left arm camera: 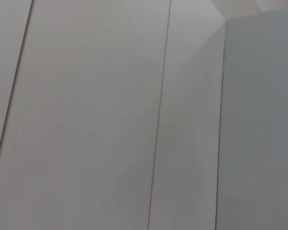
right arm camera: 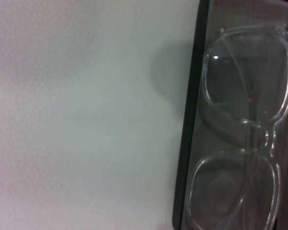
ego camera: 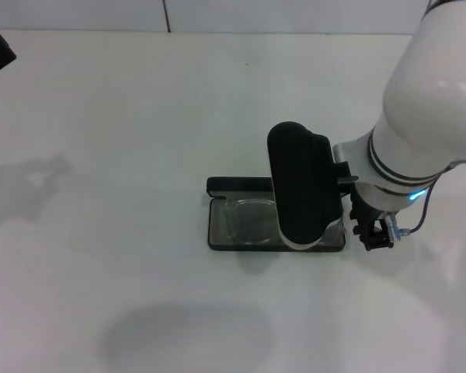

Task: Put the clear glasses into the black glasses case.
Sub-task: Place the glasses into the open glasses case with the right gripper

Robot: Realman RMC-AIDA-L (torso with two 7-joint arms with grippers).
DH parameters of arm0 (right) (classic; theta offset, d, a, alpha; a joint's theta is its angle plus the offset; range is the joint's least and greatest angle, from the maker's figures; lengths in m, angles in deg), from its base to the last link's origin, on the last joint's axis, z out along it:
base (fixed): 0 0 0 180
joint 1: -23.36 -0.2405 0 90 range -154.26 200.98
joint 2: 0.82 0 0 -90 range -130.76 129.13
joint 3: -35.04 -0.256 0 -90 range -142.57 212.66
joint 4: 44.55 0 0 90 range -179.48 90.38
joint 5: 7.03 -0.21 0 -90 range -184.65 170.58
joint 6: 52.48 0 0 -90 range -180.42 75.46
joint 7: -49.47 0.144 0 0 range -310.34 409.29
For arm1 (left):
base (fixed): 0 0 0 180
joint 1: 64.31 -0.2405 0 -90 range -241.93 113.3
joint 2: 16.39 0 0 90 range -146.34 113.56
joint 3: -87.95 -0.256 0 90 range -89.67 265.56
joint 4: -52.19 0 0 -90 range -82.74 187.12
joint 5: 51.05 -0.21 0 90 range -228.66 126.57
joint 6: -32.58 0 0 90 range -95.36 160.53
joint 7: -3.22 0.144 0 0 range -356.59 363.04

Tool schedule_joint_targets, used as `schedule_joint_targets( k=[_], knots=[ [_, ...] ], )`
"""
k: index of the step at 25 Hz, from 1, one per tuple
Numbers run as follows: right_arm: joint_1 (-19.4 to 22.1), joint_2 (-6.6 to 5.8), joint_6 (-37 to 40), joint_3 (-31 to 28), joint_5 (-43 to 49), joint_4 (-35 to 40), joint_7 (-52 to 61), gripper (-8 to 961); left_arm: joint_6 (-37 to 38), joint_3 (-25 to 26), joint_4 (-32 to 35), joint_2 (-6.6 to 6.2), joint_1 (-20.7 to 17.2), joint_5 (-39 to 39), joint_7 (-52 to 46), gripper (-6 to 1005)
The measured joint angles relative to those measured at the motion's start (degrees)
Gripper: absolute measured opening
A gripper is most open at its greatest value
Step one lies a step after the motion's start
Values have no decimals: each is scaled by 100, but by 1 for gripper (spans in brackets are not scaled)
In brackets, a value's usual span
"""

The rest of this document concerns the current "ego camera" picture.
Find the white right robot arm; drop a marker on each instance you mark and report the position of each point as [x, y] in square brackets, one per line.
[431, 116]

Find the black glasses case grey lining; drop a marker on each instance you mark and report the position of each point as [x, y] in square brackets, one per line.
[237, 182]

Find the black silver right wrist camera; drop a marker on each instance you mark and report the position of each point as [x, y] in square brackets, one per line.
[303, 182]

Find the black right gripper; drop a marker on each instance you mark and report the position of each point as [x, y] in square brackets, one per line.
[361, 213]

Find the clear transparent glasses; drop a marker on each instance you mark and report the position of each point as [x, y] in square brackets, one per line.
[252, 221]

